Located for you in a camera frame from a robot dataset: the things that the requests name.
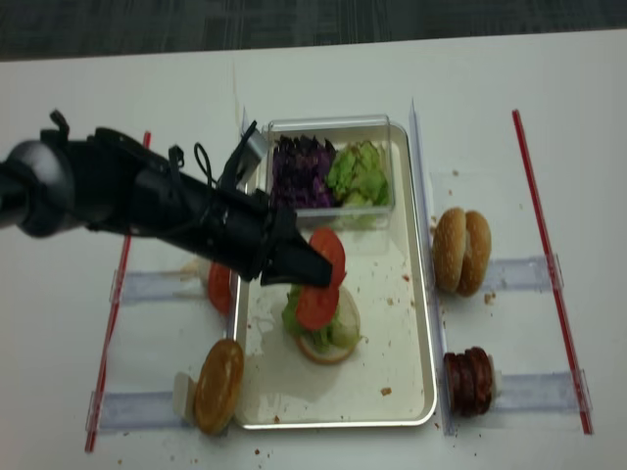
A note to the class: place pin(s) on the red right rail strip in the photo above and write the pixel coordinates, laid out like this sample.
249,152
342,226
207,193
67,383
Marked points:
578,376

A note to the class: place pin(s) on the sesame bun left half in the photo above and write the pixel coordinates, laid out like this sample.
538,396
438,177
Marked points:
449,247

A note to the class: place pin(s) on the sesame bun right half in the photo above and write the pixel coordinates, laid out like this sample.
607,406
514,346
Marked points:
476,255

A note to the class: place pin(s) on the white tomato pusher block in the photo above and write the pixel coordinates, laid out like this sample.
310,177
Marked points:
199,268

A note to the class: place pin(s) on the clear bun pusher track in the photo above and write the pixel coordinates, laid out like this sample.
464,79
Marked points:
121,412

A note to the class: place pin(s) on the clear plastic salad container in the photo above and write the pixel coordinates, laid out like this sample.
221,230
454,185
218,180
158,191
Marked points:
340,132

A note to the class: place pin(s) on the clear patty track right side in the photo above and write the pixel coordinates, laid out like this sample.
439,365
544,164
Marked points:
543,392

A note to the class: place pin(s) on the dark meat patty front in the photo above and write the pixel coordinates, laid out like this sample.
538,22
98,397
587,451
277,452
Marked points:
461,384

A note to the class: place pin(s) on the metal tray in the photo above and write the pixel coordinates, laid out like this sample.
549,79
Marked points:
389,378

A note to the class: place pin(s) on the toasted bun top half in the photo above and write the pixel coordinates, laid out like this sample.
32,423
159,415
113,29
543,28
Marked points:
218,388

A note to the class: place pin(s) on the dark meat patty back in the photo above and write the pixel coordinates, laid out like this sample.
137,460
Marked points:
483,379

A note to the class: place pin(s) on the green lettuce in container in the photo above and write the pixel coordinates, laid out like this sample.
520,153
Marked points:
357,178

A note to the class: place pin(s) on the clear right front stop rail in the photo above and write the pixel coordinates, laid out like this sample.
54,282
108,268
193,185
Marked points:
423,200

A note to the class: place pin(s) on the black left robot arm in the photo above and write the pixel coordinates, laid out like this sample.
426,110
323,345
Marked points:
110,182

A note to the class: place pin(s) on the red tomato slice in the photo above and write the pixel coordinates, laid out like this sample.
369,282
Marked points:
325,241
218,288

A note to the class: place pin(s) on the white bun pusher block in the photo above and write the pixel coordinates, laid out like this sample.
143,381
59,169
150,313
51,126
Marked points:
183,397

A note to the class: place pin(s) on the clear tomato pusher track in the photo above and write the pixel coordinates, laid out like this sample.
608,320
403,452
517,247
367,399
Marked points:
131,287

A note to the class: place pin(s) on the sesame bun half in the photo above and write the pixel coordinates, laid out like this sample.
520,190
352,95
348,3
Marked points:
449,247
476,255

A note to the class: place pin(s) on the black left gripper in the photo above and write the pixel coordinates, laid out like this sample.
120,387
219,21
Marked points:
226,225

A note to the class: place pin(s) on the clear bun track right side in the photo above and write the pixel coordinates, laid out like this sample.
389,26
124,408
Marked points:
538,273

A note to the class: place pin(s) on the red rail strip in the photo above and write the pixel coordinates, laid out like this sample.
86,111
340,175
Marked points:
115,313
578,376

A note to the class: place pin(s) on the red left rail strip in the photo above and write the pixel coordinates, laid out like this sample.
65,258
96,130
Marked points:
115,313

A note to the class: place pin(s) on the green lettuce leaf on bun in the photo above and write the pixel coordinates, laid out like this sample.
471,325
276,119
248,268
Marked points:
288,314

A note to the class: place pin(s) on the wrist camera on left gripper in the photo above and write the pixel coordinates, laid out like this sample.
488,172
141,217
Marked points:
245,158

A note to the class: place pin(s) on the purple lettuce leaves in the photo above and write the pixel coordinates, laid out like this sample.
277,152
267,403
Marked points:
299,169

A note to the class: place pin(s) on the dark meat patty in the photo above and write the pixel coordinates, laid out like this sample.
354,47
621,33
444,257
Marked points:
483,379
461,384

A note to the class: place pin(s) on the bottom bun half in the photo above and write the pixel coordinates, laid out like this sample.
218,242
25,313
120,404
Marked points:
335,342

